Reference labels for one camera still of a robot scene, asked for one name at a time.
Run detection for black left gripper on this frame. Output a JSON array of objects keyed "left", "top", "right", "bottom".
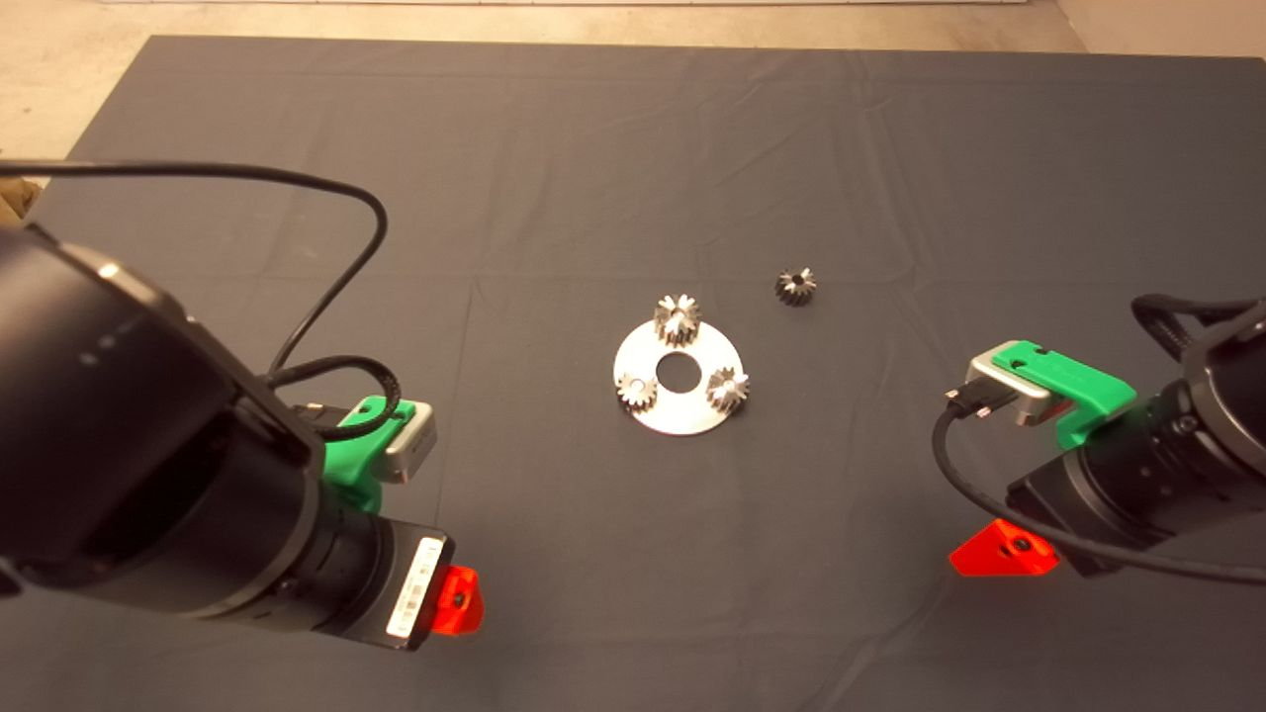
[{"left": 346, "top": 516, "right": 486, "bottom": 653}]

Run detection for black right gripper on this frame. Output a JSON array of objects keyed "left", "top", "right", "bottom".
[{"left": 949, "top": 447, "right": 1173, "bottom": 580}]

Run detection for small steel gear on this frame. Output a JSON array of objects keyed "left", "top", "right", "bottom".
[
  {"left": 616, "top": 373, "right": 661, "bottom": 415},
  {"left": 705, "top": 366, "right": 751, "bottom": 412},
  {"left": 774, "top": 267, "right": 819, "bottom": 308}
]

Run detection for large steel gear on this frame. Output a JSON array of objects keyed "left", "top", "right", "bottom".
[{"left": 653, "top": 294, "right": 704, "bottom": 348}]

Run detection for round metal plate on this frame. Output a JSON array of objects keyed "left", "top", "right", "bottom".
[{"left": 613, "top": 316, "right": 743, "bottom": 437}]

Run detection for dark grey table cloth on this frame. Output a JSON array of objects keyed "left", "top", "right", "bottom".
[{"left": 0, "top": 35, "right": 1266, "bottom": 712}]

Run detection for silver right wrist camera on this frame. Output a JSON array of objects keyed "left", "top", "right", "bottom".
[{"left": 967, "top": 353, "right": 1055, "bottom": 427}]

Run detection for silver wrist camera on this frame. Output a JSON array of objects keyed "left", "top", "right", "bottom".
[
  {"left": 967, "top": 353, "right": 1055, "bottom": 427},
  {"left": 381, "top": 400, "right": 438, "bottom": 487}
]

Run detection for black right camera cable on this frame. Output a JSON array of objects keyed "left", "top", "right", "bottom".
[{"left": 932, "top": 384, "right": 1266, "bottom": 586}]

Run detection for black camera cable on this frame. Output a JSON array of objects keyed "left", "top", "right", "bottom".
[
  {"left": 932, "top": 384, "right": 1266, "bottom": 586},
  {"left": 0, "top": 160, "right": 405, "bottom": 443}
]

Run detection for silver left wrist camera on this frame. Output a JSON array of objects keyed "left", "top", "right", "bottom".
[{"left": 381, "top": 400, "right": 438, "bottom": 487}]

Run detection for green left camera mount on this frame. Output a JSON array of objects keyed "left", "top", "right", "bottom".
[{"left": 318, "top": 396, "right": 416, "bottom": 515}]

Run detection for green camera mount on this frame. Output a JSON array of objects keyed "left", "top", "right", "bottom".
[
  {"left": 992, "top": 340, "right": 1137, "bottom": 451},
  {"left": 318, "top": 396, "right": 416, "bottom": 515}
]

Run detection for green right camera mount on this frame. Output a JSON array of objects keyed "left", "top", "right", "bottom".
[{"left": 992, "top": 340, "right": 1137, "bottom": 451}]

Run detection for black left camera cable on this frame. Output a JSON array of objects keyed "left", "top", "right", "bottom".
[{"left": 0, "top": 160, "right": 405, "bottom": 443}]

